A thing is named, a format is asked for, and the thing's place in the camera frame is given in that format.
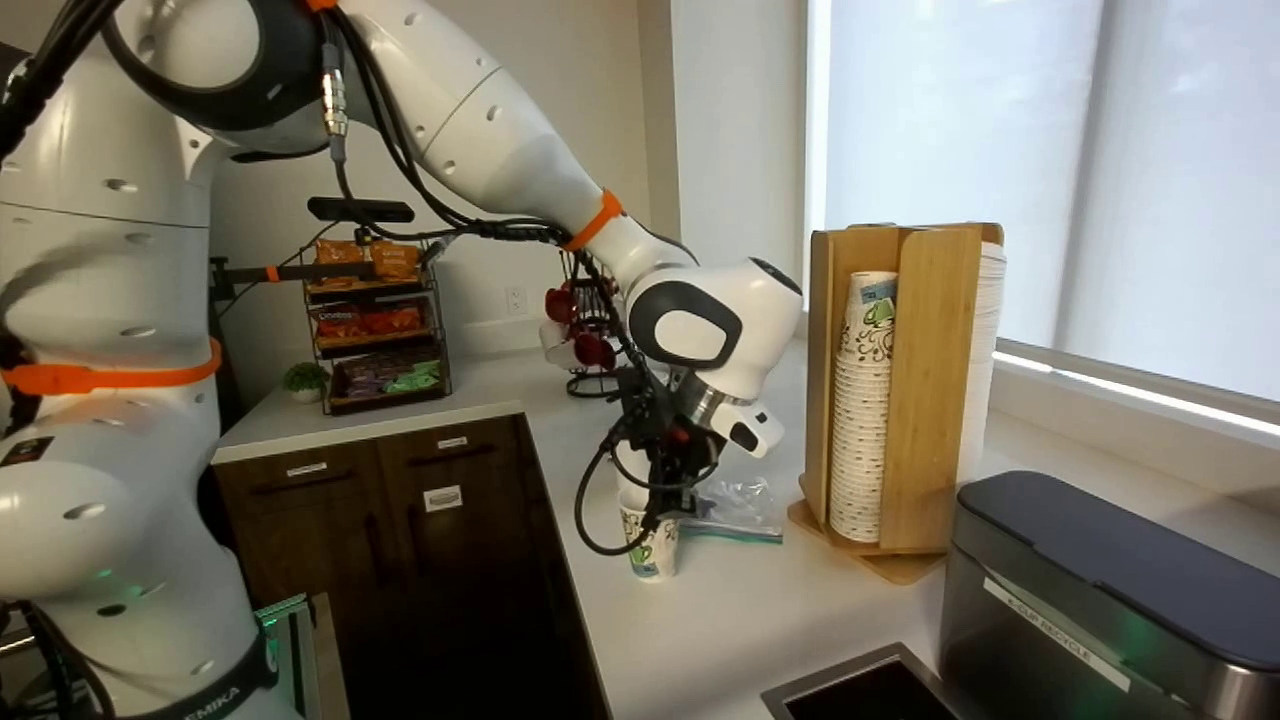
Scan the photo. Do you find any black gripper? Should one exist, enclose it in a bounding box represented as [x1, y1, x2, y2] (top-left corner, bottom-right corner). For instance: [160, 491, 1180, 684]
[612, 371, 723, 520]

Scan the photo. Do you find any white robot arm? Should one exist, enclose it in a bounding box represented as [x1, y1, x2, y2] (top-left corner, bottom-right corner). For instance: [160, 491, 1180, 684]
[0, 0, 800, 720]

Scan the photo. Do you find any wooden cup dispenser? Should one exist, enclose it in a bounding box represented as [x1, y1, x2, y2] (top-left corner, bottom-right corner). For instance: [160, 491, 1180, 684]
[796, 224, 1004, 568]

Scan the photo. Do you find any clear plastic bag packet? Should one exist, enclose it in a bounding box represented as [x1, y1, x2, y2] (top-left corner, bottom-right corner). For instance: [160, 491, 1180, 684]
[690, 468, 783, 543]

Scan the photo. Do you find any stack of patterned paper cups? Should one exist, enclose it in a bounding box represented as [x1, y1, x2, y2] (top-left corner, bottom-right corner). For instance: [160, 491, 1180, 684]
[832, 271, 896, 543]

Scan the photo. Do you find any dark wood cabinet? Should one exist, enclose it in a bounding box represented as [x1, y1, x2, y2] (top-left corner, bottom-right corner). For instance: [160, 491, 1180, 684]
[211, 416, 612, 720]

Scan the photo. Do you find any countertop sink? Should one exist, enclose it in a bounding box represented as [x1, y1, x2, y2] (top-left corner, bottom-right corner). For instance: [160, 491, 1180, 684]
[762, 645, 966, 720]

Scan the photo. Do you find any wooden snack rack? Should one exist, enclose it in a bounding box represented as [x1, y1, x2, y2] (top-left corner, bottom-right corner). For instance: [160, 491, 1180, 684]
[305, 238, 452, 416]

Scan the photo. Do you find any black steel trash bin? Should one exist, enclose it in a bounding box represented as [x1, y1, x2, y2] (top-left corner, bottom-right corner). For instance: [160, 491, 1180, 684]
[942, 470, 1280, 720]

